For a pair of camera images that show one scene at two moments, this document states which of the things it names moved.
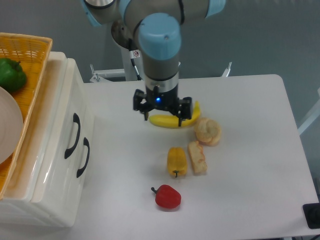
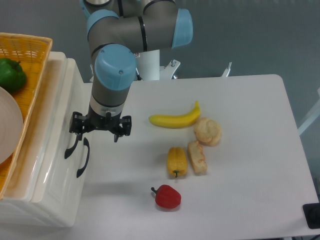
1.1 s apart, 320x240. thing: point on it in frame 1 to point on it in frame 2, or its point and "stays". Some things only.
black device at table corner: [312, 214] stays
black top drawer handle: [76, 119] stays
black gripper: [156, 99] to [94, 121]
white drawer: [61, 174] stays
